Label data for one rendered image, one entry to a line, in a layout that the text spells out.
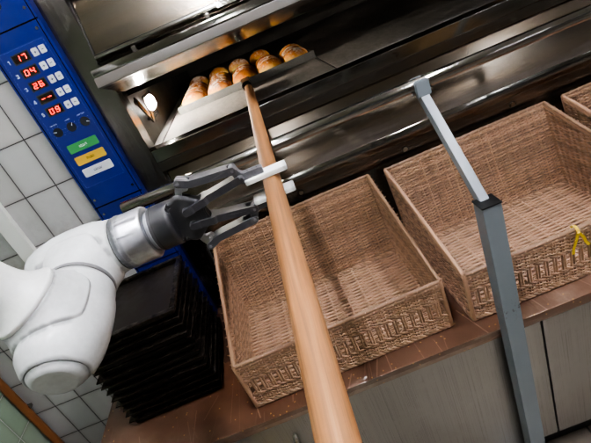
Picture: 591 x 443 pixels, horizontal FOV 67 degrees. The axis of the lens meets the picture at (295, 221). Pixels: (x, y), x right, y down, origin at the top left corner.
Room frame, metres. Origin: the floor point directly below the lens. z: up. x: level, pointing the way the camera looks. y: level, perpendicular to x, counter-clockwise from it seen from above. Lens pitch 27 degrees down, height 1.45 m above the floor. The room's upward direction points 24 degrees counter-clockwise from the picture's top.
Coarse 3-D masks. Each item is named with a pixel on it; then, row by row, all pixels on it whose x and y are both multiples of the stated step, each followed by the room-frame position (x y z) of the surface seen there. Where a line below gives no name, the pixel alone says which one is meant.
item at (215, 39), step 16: (288, 0) 1.18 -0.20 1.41; (304, 0) 1.19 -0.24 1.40; (320, 0) 1.28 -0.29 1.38; (240, 16) 1.19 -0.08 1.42; (256, 16) 1.18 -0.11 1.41; (272, 16) 1.22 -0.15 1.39; (288, 16) 1.31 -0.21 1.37; (208, 32) 1.19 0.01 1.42; (224, 32) 1.19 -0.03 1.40; (240, 32) 1.25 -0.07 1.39; (256, 32) 1.34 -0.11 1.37; (176, 48) 1.19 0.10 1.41; (192, 48) 1.20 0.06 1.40; (208, 48) 1.29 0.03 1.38; (128, 64) 1.20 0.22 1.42; (144, 64) 1.20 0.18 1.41; (160, 64) 1.23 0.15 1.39; (176, 64) 1.32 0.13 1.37; (96, 80) 1.21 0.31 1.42; (112, 80) 1.20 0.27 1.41; (128, 80) 1.26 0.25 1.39; (144, 80) 1.36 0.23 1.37
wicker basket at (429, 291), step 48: (336, 192) 1.30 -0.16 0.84; (240, 240) 1.30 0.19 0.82; (384, 240) 1.24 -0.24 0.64; (336, 288) 1.17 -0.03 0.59; (384, 288) 1.07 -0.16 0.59; (432, 288) 0.83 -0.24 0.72; (240, 336) 1.02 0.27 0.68; (288, 336) 1.04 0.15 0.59; (336, 336) 0.85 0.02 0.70; (384, 336) 0.89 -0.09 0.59; (288, 384) 0.85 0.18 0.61
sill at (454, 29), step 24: (504, 0) 1.30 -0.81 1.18; (528, 0) 1.30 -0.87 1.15; (456, 24) 1.31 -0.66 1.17; (480, 24) 1.30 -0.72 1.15; (384, 48) 1.36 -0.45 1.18; (408, 48) 1.31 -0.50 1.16; (336, 72) 1.33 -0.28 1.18; (360, 72) 1.32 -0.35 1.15; (288, 96) 1.33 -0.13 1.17; (312, 96) 1.33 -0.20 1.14; (216, 120) 1.38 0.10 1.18; (240, 120) 1.34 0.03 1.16; (168, 144) 1.35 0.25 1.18; (192, 144) 1.34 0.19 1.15
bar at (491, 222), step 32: (544, 32) 0.93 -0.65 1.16; (448, 64) 0.95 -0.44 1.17; (480, 64) 0.94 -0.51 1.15; (384, 96) 0.95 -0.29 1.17; (416, 96) 0.95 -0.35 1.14; (320, 128) 0.95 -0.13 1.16; (448, 128) 0.87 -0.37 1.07; (224, 160) 0.97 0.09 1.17; (160, 192) 0.97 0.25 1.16; (480, 192) 0.76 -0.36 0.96; (480, 224) 0.74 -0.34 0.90; (512, 288) 0.72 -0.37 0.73; (512, 320) 0.72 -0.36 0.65; (512, 352) 0.72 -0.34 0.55; (512, 384) 0.76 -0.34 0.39
